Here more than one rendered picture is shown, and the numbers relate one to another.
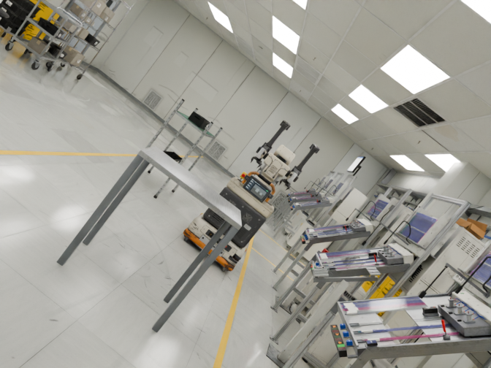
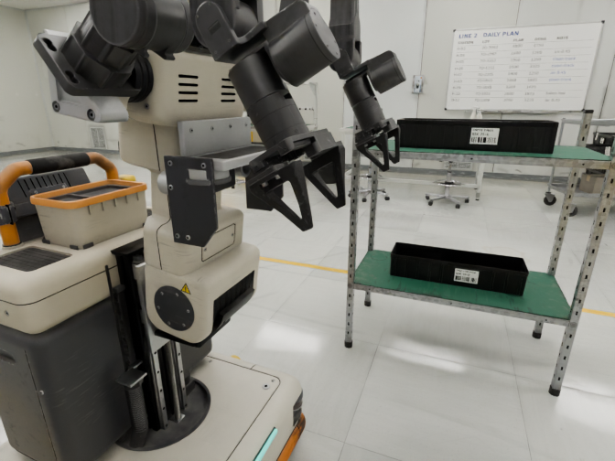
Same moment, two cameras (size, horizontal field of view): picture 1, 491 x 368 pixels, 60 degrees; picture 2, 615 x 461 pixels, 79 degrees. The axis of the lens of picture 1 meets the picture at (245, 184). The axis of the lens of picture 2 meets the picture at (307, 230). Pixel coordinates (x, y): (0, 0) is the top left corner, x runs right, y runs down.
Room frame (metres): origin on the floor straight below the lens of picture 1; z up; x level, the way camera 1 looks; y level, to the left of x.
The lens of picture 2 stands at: (5.20, -0.80, 1.13)
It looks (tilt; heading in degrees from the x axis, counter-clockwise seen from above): 19 degrees down; 110
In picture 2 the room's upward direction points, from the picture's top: straight up
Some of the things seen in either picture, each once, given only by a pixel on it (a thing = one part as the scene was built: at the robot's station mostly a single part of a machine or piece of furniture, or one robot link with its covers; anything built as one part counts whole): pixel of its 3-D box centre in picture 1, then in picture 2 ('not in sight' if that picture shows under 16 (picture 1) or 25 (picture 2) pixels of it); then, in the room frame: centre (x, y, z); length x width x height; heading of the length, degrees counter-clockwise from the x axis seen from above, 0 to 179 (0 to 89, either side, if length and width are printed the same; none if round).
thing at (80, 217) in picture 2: not in sight; (96, 210); (4.38, -0.13, 0.87); 0.23 x 0.15 x 0.11; 87
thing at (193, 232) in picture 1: (218, 239); (166, 440); (4.50, -0.13, 0.16); 0.67 x 0.64 x 0.25; 177
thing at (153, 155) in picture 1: (155, 234); not in sight; (2.55, 0.24, 0.40); 0.70 x 0.45 x 0.80; 96
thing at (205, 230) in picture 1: (218, 240); not in sight; (4.17, -0.14, 0.23); 0.41 x 0.02 x 0.08; 87
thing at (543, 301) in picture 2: (177, 150); (458, 237); (5.28, 0.93, 0.55); 0.91 x 0.46 x 1.10; 179
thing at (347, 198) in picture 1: (326, 215); not in sight; (8.58, -1.68, 0.95); 1.36 x 0.82 x 1.90; 89
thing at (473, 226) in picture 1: (466, 223); not in sight; (3.93, -1.80, 1.82); 0.68 x 0.30 x 0.20; 179
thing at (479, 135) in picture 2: (200, 121); (470, 134); (5.27, 0.91, 1.01); 0.57 x 0.17 x 0.11; 178
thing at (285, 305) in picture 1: (305, 279); not in sight; (4.61, -1.17, 0.39); 0.24 x 0.24 x 0.78; 89
